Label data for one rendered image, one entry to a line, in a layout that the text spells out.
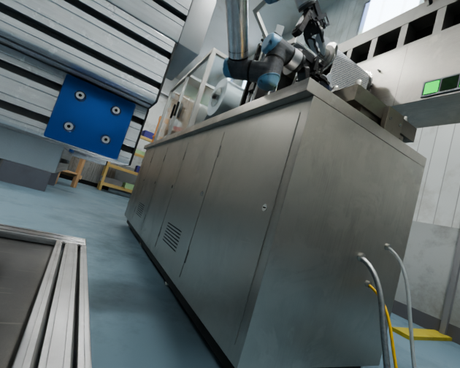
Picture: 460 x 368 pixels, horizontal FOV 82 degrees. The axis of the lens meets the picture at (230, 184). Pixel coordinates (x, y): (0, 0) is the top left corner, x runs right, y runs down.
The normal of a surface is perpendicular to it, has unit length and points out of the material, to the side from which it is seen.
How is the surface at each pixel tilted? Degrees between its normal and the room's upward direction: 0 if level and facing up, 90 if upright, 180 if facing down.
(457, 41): 90
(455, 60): 90
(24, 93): 90
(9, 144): 90
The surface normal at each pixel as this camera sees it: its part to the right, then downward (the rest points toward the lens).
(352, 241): 0.47, 0.05
